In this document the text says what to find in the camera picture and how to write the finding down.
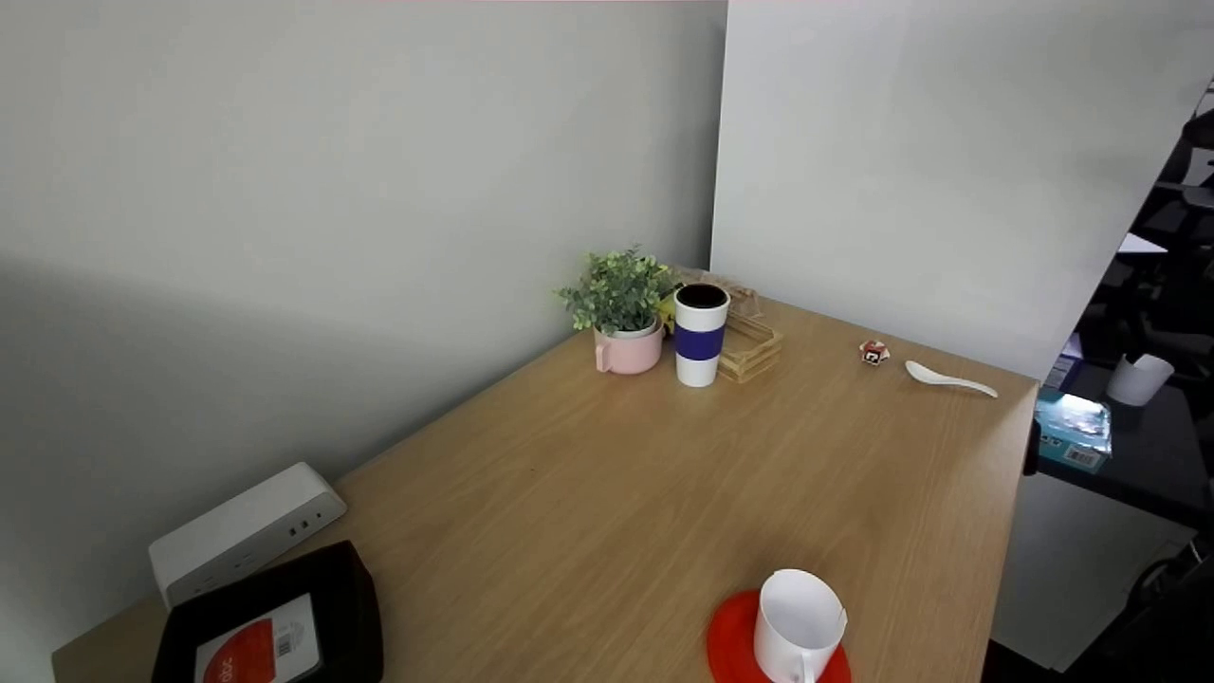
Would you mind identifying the white ceramic mug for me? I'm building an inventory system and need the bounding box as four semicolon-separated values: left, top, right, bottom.
749;566;849;683

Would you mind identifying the green plant in pink pot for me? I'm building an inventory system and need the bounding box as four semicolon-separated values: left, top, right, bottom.
558;246;681;379

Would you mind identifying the white tumbler with blue band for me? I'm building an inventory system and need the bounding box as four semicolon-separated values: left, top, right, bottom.
672;282;734;389

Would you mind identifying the wooden slat crate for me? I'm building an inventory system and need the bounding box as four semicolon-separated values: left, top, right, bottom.
716;314;786;388

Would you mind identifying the red round saucer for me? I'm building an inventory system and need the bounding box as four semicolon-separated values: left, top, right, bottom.
703;588;853;683

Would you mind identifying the white plastic spoon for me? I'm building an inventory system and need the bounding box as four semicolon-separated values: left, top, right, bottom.
901;355;1001;406

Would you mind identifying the black square tray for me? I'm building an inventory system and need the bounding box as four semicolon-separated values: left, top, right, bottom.
146;540;388;683

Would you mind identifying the white rectangular speaker box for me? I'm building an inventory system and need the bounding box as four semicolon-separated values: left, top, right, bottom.
144;460;348;612

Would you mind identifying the red and white card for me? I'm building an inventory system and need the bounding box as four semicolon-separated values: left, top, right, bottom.
190;593;326;683

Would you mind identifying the teal tissue pack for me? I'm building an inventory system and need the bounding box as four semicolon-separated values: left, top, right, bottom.
1033;389;1114;476

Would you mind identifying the white paper cup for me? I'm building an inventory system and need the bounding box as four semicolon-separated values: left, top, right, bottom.
1103;349;1178;408

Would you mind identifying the black desk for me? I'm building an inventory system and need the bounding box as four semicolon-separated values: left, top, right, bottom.
1020;360;1214;530

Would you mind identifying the black office chair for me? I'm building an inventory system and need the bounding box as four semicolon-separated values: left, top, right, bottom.
1078;105;1214;384

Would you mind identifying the black bulky floor item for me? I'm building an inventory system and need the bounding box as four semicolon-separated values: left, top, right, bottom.
983;526;1214;683

